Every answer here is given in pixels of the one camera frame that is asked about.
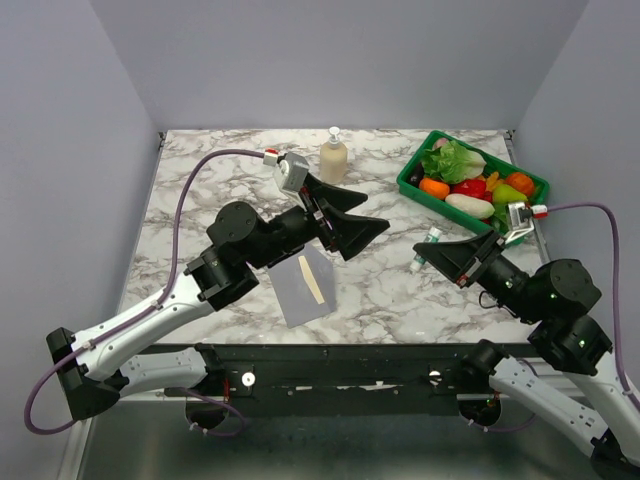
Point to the red toy pepper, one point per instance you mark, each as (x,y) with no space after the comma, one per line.
(474,188)

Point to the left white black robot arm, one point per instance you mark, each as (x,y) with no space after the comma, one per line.
(99,365)

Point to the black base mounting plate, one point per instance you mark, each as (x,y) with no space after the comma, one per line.
(341,380)

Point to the beige letter paper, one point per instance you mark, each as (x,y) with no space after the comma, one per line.
(310,280)

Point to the yellow toy pepper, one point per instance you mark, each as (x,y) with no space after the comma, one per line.
(493,181)

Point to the green plastic basket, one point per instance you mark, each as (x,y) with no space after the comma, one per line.
(493,164)

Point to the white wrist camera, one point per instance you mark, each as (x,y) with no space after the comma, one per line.
(290,173)
(519,219)

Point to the orange toy tomato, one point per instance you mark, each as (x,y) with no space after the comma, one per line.
(522,183)

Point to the grey envelope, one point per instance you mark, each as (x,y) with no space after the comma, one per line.
(295,300)

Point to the green toy lettuce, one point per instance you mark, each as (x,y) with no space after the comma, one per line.
(451,162)

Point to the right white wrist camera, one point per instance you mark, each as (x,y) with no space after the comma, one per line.
(519,219)

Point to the beige soap pump bottle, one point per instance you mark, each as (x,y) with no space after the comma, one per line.
(333,158)

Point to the green toy leaf vegetable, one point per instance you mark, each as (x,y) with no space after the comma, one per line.
(498,220)

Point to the green toy pear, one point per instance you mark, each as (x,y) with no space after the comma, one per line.
(504,194)

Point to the dark toy eggplant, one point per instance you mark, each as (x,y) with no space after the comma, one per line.
(416,177)

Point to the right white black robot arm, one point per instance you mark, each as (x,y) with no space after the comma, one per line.
(606,428)

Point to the white toy radish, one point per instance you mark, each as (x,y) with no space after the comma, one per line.
(474,207)

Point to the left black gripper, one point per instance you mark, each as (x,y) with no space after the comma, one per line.
(349,232)

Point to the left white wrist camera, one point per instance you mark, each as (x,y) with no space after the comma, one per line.
(290,173)

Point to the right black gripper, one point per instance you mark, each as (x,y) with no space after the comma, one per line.
(463,259)

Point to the orange toy fruit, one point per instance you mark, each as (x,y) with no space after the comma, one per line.
(434,188)

